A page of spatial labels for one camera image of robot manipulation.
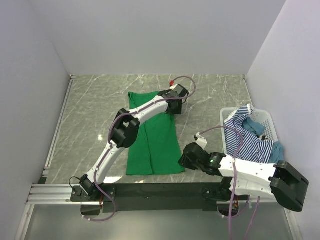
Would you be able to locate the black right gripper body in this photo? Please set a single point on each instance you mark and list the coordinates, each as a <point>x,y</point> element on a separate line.
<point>186,162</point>

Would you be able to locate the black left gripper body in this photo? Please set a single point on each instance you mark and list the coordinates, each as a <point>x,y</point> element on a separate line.
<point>177,110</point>

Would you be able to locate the green tank top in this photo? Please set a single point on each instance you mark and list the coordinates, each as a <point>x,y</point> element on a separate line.
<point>156,150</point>

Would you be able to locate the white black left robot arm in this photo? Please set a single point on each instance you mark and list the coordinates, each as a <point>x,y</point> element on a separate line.
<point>124,131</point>

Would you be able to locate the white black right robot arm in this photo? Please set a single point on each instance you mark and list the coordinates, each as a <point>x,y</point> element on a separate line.
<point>276,181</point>

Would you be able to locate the blue white striped tank top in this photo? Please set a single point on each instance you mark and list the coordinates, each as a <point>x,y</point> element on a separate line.
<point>234,133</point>

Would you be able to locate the teal blue tank top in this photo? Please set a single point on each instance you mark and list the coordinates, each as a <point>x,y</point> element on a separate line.
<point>258,147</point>

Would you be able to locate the white plastic laundry basket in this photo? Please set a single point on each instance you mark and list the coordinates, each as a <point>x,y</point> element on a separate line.
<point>260,116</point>

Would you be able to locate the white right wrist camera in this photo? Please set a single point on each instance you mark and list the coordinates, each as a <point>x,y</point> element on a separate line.
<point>200,140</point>

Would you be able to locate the aluminium left side rail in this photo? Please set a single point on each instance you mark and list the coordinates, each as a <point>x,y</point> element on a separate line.
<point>57,129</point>

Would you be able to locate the aluminium rail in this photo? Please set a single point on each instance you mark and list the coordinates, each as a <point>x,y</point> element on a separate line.
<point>57,129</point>
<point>64,194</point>

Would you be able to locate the aluminium front rail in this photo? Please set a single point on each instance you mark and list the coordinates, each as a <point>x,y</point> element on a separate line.
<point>64,194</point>

